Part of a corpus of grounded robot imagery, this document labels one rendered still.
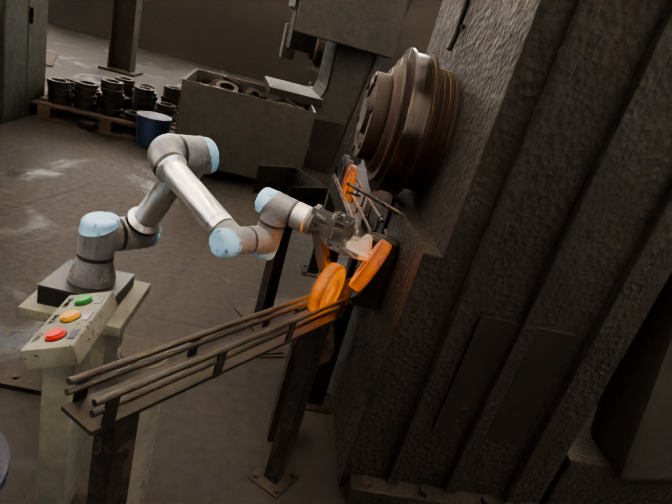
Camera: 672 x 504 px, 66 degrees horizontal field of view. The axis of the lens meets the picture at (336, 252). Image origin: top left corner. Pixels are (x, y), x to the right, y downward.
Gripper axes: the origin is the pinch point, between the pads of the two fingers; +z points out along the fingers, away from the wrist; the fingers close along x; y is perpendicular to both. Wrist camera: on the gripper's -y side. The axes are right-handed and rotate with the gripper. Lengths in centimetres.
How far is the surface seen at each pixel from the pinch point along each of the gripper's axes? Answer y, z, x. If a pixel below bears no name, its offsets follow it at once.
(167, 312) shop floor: -92, -83, 48
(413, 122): 31.9, -7.8, 27.4
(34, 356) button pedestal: -26, -50, -58
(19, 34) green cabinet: -56, -348, 204
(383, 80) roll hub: 38, -23, 38
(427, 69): 46, -11, 38
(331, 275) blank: -4.9, -7.1, -9.0
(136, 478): -68, -30, -41
